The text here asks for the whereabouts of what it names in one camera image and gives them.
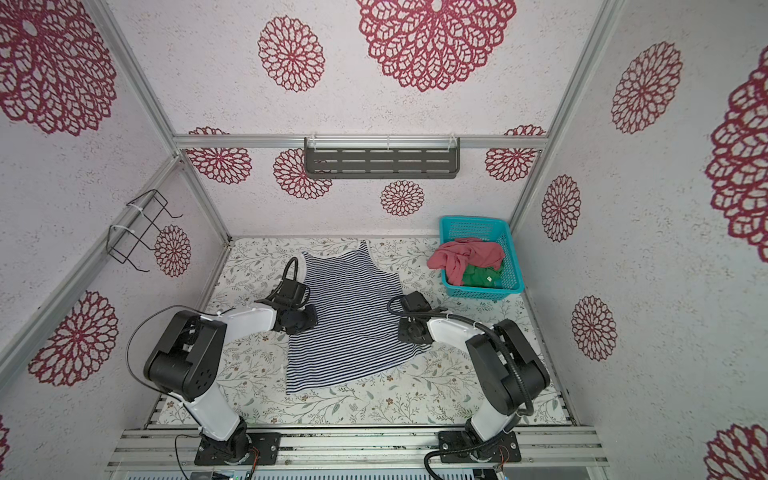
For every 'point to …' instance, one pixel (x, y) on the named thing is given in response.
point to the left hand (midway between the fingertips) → (316, 328)
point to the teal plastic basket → (495, 229)
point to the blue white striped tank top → (357, 330)
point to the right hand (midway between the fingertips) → (407, 330)
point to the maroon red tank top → (453, 255)
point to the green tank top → (482, 277)
